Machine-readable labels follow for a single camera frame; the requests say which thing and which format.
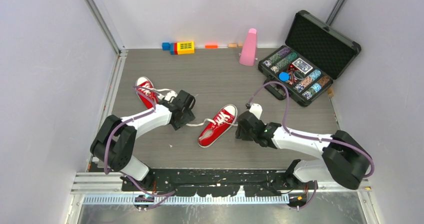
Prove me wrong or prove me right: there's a red canvas sneaker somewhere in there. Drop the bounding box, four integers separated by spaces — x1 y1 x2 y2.
197 104 238 148
136 76 158 109

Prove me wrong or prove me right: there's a white shoelace of sneaker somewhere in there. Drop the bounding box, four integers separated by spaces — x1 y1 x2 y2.
186 111 238 127
136 86 173 101

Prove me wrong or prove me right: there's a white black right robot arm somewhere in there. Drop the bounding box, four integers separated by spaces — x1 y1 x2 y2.
236 111 375 190

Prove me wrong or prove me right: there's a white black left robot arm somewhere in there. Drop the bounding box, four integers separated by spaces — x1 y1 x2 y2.
90 90 196 191

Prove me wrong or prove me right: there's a yellow toy block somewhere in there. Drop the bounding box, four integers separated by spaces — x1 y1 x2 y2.
176 41 195 55

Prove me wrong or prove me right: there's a red toy block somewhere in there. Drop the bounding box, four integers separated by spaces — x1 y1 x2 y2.
169 42 178 55

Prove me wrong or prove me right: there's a blue round dealer chip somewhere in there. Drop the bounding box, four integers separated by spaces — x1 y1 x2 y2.
278 72 290 82

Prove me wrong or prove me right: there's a blue toy cube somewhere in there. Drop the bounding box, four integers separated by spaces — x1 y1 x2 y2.
161 42 171 51

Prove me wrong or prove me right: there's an orange flat block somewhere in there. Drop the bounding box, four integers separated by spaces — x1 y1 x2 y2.
204 44 218 49

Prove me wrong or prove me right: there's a pink metronome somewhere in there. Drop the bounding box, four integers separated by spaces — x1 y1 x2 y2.
239 28 257 67

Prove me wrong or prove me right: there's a wooden block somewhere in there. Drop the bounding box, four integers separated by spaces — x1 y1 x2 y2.
227 43 238 48

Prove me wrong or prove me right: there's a playing card deck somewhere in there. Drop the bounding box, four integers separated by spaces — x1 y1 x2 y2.
292 57 314 75

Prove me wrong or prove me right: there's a black poker chip case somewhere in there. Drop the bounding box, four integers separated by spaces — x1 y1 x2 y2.
258 10 362 107

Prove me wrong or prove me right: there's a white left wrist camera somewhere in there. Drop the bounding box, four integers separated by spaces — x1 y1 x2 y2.
163 90 178 102

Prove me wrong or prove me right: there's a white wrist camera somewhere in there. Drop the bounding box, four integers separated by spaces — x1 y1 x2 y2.
163 90 178 102
248 103 263 120

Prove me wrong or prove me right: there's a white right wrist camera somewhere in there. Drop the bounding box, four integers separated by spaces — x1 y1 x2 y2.
248 103 263 120

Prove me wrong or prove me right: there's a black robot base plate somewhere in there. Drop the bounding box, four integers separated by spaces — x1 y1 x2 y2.
138 168 315 197

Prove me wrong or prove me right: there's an aluminium frame rail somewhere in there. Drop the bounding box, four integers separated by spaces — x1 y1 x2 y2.
70 171 372 206

